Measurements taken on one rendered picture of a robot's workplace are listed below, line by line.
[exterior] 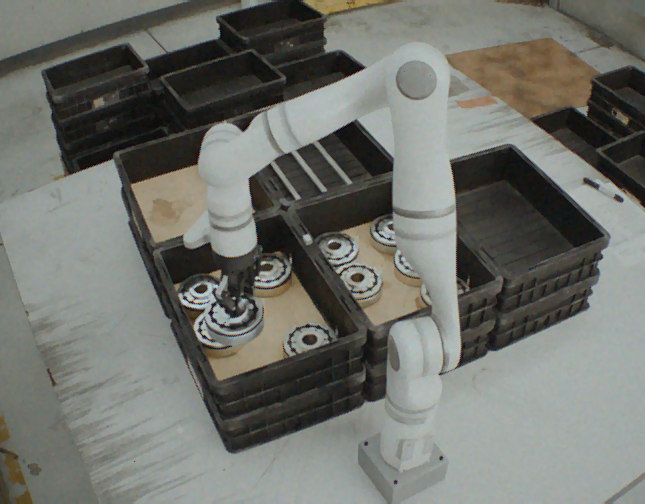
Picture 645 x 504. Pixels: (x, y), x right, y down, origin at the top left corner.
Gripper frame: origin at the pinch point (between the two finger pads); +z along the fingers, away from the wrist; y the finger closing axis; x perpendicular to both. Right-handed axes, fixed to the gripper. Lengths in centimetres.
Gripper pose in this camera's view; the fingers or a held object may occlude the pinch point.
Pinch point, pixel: (242, 302)
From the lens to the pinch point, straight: 137.1
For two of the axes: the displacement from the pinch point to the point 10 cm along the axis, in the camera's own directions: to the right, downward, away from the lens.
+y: 4.2, -6.1, 6.7
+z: 0.3, 7.5, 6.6
